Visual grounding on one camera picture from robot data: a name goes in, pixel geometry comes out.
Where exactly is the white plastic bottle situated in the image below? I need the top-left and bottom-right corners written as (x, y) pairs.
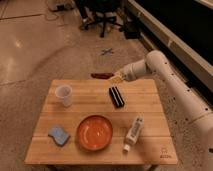
top-left (123, 117), bottom-right (143, 152)

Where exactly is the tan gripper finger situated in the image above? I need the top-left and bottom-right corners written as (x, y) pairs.
top-left (109, 75), bottom-right (124, 84)
top-left (114, 71), bottom-right (122, 76)

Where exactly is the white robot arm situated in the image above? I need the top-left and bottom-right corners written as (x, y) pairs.
top-left (110, 50), bottom-right (213, 154)

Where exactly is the blue sponge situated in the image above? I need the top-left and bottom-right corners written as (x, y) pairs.
top-left (48, 125), bottom-right (70, 146)

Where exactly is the black office chair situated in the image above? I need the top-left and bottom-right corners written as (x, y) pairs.
top-left (74, 0), bottom-right (122, 37)

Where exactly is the wooden table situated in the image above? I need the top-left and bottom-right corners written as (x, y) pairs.
top-left (25, 79), bottom-right (177, 165)

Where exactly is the white ceramic cup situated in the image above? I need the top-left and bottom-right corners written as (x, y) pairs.
top-left (55, 85), bottom-right (72, 107)

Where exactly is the orange bowl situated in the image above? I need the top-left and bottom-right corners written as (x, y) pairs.
top-left (76, 115), bottom-right (113, 151)

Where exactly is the black striped block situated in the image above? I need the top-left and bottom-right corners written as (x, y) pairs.
top-left (109, 87), bottom-right (125, 108)

